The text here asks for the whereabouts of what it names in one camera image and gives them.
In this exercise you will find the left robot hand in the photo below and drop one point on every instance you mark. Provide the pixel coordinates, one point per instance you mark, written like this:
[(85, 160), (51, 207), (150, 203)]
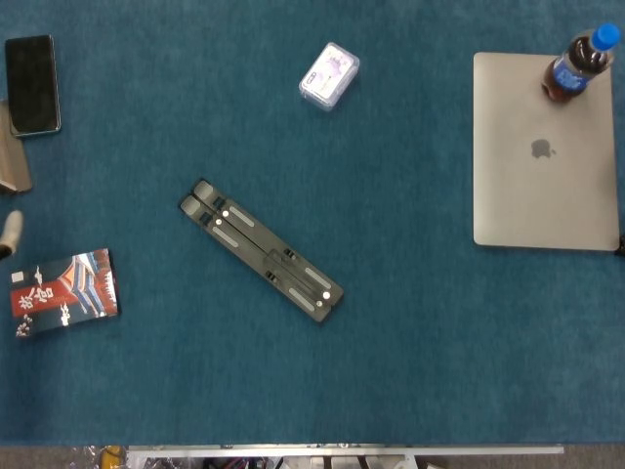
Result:
[(12, 229)]

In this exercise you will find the black folding laptop stand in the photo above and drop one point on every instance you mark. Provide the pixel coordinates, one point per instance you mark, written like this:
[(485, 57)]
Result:
[(263, 254)]

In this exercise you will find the silver laptop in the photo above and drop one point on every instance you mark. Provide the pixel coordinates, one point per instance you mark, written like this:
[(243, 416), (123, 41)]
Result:
[(542, 195)]

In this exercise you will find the grey tablet edge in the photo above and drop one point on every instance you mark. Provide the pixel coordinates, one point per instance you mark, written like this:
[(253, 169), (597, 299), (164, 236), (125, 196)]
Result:
[(14, 161)]

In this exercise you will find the book with red building cover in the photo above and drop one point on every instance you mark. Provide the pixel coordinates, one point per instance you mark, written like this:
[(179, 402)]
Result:
[(63, 293)]

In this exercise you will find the black smartphone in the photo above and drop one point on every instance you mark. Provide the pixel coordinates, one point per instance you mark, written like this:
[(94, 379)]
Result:
[(31, 85)]

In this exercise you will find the clear plastic card box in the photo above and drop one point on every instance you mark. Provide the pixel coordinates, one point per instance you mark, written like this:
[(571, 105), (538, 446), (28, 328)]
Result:
[(329, 75)]

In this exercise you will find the teal felt table cloth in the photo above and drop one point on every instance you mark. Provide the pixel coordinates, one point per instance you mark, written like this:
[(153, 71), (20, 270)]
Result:
[(390, 366)]

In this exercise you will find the cola bottle blue label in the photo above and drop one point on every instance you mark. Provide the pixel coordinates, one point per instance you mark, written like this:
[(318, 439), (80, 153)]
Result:
[(569, 75)]

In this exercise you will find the aluminium table frame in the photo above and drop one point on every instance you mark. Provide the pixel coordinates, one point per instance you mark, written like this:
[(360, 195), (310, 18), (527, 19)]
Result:
[(342, 449)]

